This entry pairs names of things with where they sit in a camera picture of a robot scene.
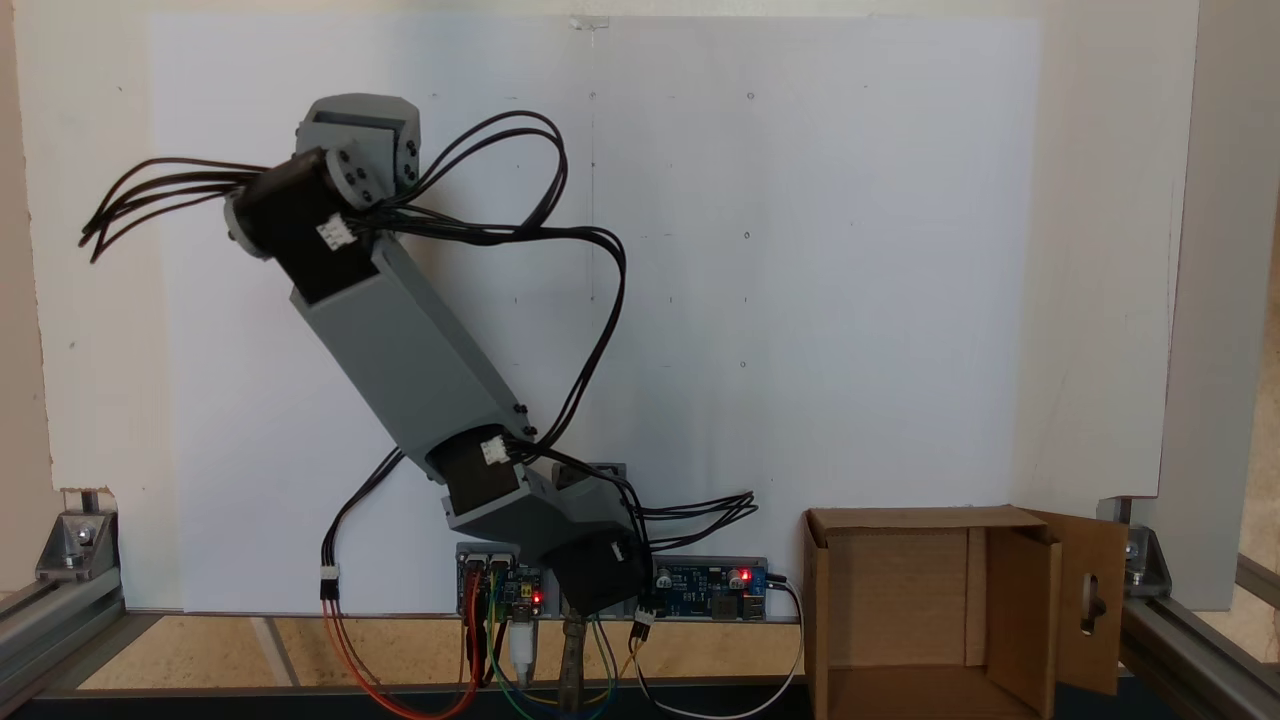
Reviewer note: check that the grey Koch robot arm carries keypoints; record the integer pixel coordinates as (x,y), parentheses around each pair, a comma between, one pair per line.
(400,340)

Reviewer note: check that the clear tape piece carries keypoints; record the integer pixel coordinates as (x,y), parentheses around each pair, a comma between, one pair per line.
(590,21)

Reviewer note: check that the white paper sheet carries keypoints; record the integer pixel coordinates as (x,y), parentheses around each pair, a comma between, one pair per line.
(800,300)

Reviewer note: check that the motor driver circuit board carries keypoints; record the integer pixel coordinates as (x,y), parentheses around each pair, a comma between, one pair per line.
(510,590)

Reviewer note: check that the white usb plug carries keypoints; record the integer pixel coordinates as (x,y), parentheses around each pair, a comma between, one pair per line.
(523,650)

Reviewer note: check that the blue power circuit board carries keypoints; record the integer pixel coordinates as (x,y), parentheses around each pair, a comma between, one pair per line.
(700,590)

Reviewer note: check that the brown cardboard box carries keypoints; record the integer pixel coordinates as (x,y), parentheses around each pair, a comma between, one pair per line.
(900,600)

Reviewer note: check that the metal corner bracket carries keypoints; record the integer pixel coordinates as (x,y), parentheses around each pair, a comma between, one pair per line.
(1148,560)
(78,540)

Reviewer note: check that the aluminium frame post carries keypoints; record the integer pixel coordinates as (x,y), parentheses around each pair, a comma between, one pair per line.
(1180,650)
(50,630)

